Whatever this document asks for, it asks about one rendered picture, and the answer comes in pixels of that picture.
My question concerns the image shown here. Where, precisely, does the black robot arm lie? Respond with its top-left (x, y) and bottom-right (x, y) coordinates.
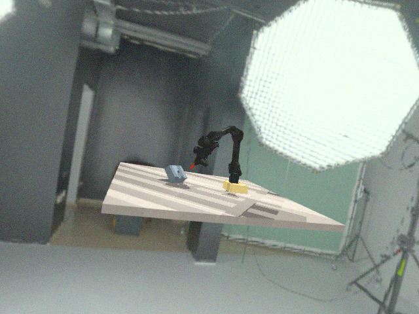
top-left (193, 126), bottom-right (244, 184)

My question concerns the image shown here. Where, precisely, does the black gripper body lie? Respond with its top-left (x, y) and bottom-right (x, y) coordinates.
top-left (199, 148), bottom-right (211, 167)

